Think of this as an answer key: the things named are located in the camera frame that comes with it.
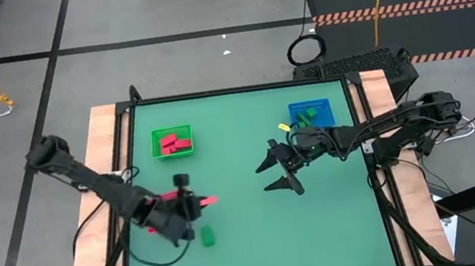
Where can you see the blue plastic basket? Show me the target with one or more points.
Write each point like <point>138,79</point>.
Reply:
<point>325,117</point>

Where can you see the green plastic basket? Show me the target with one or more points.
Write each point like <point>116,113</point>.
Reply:
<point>154,144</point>

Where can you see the black corner bracket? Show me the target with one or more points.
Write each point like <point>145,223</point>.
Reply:
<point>134,96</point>

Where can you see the green long rectangular block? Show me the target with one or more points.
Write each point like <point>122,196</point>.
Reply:
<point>305,119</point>

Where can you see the red plastic basket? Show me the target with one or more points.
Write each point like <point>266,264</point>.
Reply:
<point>167,196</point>

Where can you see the green half-cylinder block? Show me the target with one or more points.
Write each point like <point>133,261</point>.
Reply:
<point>299,124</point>

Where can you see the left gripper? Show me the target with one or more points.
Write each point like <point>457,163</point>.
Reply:
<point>171,226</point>

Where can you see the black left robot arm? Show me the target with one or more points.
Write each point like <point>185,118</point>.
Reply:
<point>88,185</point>

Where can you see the green wedge block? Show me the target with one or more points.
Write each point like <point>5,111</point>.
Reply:
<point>207,237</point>

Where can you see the black computer tower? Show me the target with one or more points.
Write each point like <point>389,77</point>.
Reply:
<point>348,63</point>

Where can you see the red rectangular block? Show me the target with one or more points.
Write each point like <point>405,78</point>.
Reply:
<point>184,143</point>
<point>168,139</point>
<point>166,150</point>

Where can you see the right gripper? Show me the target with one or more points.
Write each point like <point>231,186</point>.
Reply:
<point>300,154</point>

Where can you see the green cube block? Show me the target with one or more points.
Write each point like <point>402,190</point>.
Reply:
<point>311,112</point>

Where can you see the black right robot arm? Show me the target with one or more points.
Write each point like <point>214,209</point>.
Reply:
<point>401,118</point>

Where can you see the black desk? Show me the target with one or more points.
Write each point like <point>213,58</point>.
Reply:
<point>467,199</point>

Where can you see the wooden side board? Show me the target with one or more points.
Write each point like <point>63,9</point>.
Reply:
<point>376,87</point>
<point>100,123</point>

